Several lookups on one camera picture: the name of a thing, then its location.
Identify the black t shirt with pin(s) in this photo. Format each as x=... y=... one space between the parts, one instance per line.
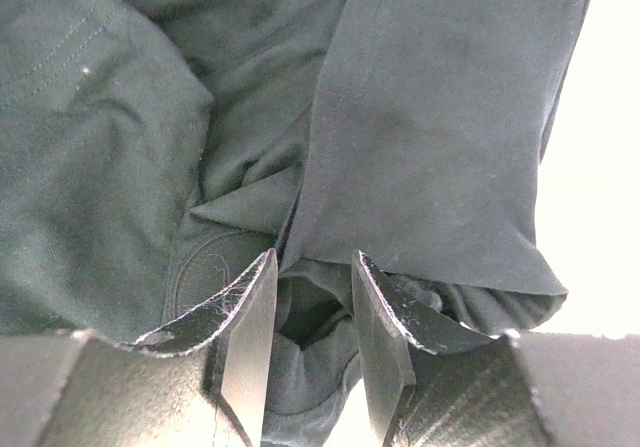
x=152 y=149

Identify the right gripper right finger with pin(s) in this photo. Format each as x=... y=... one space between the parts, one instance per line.
x=429 y=381

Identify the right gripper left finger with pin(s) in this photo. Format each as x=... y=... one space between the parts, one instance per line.
x=203 y=376

